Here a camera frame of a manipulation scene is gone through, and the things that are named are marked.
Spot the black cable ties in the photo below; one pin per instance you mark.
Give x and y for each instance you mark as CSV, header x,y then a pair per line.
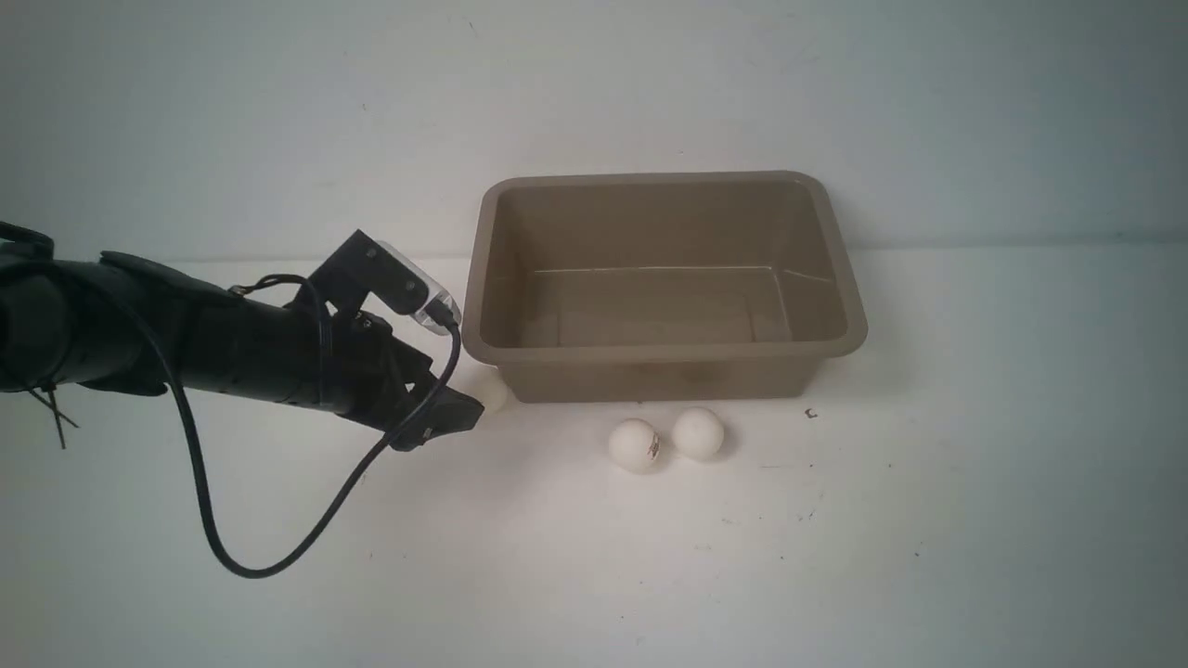
x,y
46,396

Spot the plain white ping-pong ball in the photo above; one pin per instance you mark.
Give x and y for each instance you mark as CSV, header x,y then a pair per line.
x,y
698,434

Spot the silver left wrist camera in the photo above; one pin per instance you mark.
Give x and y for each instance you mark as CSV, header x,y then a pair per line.
x,y
437,310

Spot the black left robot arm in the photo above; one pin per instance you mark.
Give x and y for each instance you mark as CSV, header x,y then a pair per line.
x,y
128,325

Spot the white ping-pong ball with logo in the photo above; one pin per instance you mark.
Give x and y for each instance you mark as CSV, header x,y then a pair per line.
x,y
633,445

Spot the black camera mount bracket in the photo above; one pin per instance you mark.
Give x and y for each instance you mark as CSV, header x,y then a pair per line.
x,y
358,269

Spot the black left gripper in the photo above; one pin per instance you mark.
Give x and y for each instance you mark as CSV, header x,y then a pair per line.
x,y
368,376

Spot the tan plastic bin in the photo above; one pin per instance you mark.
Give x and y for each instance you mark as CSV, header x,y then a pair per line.
x,y
654,287

